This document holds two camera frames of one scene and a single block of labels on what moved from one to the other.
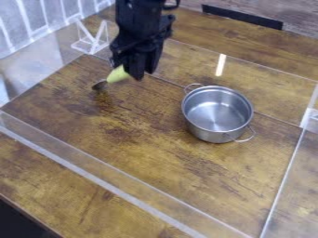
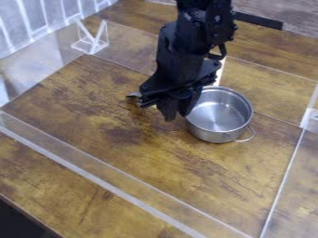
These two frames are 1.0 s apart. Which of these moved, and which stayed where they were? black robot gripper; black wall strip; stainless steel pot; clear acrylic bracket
Moved: black robot gripper
Stayed: black wall strip; clear acrylic bracket; stainless steel pot
